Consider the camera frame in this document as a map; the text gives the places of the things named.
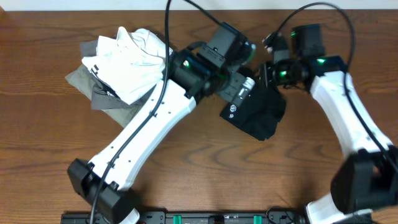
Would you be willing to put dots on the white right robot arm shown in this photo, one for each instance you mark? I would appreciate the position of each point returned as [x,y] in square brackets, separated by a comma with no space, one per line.
[367,180]

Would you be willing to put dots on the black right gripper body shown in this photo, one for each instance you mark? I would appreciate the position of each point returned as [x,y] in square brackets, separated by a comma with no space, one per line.
[270,74]

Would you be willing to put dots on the black t-shirt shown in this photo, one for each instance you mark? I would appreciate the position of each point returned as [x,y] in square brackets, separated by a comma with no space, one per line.
[259,113]

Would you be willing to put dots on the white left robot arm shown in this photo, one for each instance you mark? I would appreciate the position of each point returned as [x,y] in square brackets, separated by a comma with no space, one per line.
[197,71]

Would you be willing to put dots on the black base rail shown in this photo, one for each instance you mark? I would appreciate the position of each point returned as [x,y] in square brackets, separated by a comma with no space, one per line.
[271,216]

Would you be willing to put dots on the grey crumpled garment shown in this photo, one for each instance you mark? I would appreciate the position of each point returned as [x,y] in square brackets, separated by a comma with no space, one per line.
[99,94]

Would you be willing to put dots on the white crumpled t-shirt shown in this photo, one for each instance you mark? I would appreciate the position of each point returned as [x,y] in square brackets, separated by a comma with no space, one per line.
[130,64]

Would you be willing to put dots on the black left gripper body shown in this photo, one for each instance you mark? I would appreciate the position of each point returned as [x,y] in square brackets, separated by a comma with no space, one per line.
[230,86]

